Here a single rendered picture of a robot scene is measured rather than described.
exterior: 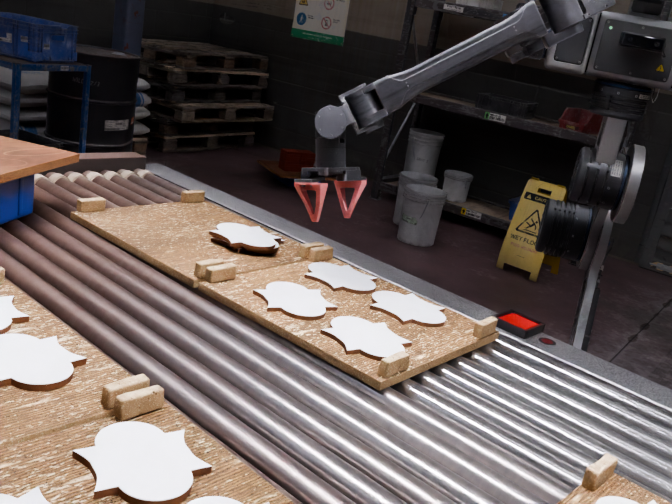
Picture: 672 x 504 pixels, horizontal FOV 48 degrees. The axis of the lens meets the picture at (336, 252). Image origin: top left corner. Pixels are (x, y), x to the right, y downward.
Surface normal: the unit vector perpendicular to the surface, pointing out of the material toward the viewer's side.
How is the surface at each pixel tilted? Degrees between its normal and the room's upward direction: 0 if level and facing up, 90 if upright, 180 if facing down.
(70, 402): 0
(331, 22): 90
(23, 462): 0
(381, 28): 90
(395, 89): 85
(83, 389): 0
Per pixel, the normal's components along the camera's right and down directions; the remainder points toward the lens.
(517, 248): -0.59, 0.00
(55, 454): 0.17, -0.94
